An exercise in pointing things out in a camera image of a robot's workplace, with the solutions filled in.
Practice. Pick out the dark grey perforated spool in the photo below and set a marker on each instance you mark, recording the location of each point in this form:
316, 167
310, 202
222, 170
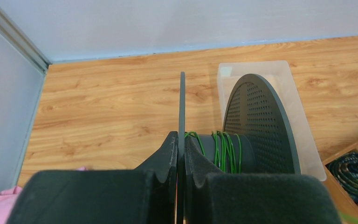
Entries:
256, 137

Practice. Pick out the pink cloth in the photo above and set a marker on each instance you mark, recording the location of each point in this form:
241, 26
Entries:
44, 182

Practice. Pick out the coiled cable blue green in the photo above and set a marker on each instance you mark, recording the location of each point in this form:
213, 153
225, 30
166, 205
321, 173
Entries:
345, 171

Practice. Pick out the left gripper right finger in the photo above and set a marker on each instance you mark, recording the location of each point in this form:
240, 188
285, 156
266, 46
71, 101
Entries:
215, 197

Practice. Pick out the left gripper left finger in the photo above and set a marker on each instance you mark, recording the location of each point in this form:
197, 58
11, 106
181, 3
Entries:
144, 195

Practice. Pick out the translucent plastic tray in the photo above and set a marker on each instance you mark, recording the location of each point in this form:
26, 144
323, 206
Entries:
279, 75

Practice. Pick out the wooden compartment tray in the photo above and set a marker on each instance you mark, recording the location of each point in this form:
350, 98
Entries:
347, 208

